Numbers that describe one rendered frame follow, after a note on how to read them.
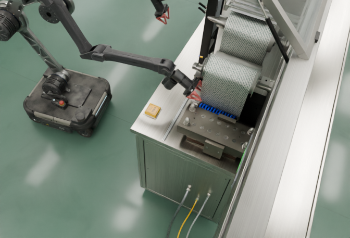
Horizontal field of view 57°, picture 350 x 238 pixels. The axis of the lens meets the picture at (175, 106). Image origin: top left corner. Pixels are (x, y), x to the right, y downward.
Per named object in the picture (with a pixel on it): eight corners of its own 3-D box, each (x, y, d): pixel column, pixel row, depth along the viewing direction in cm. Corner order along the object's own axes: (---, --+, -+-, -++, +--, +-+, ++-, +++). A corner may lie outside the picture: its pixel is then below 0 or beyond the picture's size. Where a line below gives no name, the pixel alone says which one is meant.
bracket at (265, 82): (262, 77, 155) (263, 75, 154) (273, 82, 154) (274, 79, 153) (259, 85, 153) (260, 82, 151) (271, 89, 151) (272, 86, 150)
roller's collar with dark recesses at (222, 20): (219, 22, 174) (221, 12, 169) (229, 25, 173) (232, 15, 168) (215, 28, 171) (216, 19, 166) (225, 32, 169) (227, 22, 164)
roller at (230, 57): (215, 61, 183) (219, 46, 173) (259, 77, 177) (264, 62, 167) (208, 75, 176) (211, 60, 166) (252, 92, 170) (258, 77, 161)
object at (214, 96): (199, 101, 177) (202, 79, 162) (239, 117, 172) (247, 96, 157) (198, 102, 177) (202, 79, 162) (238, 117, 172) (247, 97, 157)
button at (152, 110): (150, 104, 189) (150, 102, 187) (160, 109, 187) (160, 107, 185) (144, 113, 185) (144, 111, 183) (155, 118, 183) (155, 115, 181)
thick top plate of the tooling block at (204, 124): (188, 109, 180) (189, 102, 175) (257, 137, 171) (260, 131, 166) (176, 131, 171) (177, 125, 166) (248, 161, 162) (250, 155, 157)
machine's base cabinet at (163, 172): (240, 12, 390) (258, -59, 321) (292, 29, 376) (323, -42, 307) (139, 191, 251) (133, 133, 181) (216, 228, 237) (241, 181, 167)
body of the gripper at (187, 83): (185, 96, 170) (174, 87, 168) (192, 83, 176) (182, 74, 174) (191, 91, 165) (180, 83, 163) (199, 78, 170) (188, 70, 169)
